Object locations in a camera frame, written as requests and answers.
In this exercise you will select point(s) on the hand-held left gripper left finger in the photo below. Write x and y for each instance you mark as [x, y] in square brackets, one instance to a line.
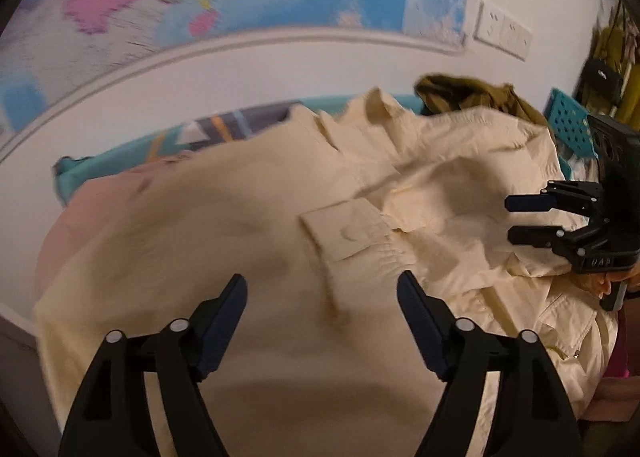
[225, 322]

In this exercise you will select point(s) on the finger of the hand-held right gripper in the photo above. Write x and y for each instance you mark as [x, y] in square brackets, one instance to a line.
[522, 203]
[530, 236]

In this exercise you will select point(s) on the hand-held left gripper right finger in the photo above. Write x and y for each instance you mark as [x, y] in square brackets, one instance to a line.
[417, 322]

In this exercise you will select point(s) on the cream jacket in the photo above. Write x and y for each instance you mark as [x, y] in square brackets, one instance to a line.
[300, 162]

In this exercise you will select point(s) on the person's right forearm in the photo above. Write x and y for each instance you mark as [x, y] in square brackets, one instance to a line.
[617, 399]

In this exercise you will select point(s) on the hanging yellow-green clothes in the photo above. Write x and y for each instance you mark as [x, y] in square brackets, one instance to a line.
[625, 44]

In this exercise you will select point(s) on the person's right hand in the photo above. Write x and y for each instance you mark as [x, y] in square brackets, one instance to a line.
[596, 284]

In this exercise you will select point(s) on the teal perforated plastic basket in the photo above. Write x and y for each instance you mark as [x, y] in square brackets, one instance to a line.
[567, 122]

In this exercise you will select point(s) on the olive green garment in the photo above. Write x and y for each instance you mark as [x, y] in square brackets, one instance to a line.
[475, 94]

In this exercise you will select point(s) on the black hanging bag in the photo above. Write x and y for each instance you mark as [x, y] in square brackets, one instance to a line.
[600, 77]

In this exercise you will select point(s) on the pale pink cloth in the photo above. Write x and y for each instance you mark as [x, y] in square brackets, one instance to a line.
[75, 227]

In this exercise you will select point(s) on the teal patterned bed blanket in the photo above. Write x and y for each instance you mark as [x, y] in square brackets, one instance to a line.
[220, 129]

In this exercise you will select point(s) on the person's olive pants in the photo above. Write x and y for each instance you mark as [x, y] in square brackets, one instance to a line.
[605, 439]

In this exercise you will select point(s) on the white wall socket panel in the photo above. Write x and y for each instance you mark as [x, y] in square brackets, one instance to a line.
[502, 29]

